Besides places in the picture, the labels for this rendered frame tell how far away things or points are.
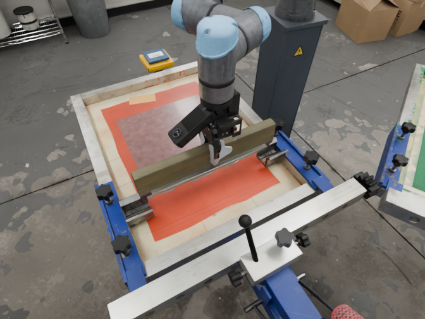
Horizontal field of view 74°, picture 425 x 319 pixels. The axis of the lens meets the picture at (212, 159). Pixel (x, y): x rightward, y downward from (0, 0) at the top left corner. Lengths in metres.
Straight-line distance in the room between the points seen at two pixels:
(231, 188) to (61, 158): 1.82
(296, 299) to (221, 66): 0.49
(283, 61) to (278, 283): 0.86
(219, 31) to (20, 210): 2.01
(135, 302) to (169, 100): 0.77
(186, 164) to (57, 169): 1.79
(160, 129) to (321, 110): 1.97
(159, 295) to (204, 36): 0.51
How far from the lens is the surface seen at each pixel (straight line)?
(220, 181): 0.87
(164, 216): 0.82
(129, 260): 0.73
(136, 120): 1.10
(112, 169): 0.96
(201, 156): 0.71
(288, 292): 0.66
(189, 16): 0.68
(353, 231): 2.05
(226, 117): 0.66
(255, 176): 0.89
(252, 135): 0.76
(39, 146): 2.66
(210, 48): 0.52
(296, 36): 1.20
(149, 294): 0.66
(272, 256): 0.64
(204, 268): 0.66
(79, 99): 1.21
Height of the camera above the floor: 1.66
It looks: 50 degrees down
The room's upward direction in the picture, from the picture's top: straight up
